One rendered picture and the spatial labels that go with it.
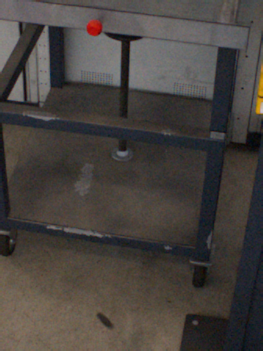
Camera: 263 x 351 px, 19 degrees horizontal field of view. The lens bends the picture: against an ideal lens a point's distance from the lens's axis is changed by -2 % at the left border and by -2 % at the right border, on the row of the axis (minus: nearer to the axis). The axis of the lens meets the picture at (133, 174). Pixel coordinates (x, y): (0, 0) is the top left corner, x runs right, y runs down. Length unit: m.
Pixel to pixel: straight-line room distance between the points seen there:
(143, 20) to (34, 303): 0.87
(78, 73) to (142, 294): 0.80
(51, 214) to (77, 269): 0.19
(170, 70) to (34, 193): 0.62
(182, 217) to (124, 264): 0.23
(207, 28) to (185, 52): 0.85
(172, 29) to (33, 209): 0.73
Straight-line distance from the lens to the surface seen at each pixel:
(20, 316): 2.14
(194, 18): 1.63
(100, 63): 2.56
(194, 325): 2.11
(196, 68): 2.51
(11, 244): 2.26
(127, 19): 1.65
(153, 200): 2.18
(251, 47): 2.45
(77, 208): 2.15
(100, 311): 2.14
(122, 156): 2.30
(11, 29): 2.56
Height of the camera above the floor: 1.67
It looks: 42 degrees down
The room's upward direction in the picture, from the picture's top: 2 degrees clockwise
